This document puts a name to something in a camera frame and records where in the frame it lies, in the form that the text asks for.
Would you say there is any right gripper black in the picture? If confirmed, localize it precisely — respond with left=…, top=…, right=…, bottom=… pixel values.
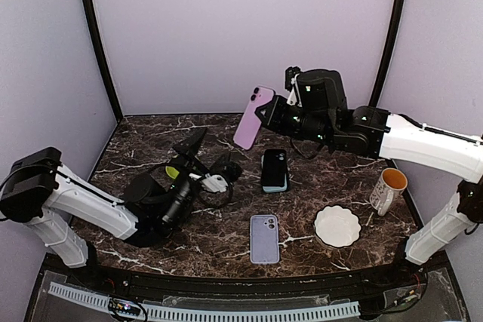
left=256, top=93, right=335, bottom=146

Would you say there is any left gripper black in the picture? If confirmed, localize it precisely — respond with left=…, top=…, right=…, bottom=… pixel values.
left=161, top=127, right=209, bottom=230

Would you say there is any purple phone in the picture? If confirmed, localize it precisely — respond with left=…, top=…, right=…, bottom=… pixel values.
left=233, top=86, right=275, bottom=150

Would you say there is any lavender phone case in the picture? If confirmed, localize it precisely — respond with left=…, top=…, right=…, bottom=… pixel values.
left=250, top=215, right=280, bottom=265

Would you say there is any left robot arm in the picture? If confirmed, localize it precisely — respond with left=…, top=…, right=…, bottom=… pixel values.
left=1, top=127, right=208, bottom=289

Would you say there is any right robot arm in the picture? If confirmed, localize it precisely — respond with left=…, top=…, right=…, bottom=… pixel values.
left=254, top=67, right=482, bottom=287

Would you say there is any black phone case centre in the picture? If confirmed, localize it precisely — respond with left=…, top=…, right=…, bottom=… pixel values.
left=260, top=149, right=288, bottom=181

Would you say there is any light blue phone case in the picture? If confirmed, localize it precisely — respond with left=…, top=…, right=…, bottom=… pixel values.
left=261, top=172, right=291, bottom=193

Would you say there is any green bowl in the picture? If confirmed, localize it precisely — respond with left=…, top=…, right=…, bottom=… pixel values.
left=165, top=166, right=179, bottom=179

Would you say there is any white scalloped dish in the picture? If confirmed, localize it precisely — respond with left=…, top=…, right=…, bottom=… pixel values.
left=313, top=205, right=361, bottom=248

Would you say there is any patterned white mug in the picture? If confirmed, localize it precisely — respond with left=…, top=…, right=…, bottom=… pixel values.
left=369, top=167, right=408, bottom=216

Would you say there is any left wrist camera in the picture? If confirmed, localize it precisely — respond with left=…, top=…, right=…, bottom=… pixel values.
left=201, top=152, right=242, bottom=193

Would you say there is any right black frame post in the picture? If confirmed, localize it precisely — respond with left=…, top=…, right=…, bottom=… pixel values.
left=368, top=0, right=405, bottom=107

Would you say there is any black frame post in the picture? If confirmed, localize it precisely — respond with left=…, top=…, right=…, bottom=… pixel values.
left=82, top=0, right=124, bottom=123
left=368, top=0, right=405, bottom=107

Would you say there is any white cable duct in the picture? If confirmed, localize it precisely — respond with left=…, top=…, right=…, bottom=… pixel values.
left=48, top=282, right=361, bottom=321

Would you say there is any left black frame post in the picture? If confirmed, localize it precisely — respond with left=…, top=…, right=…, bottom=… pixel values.
left=82, top=0, right=124, bottom=123

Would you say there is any black front rail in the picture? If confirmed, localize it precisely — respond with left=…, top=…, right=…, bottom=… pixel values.
left=34, top=250, right=457, bottom=300

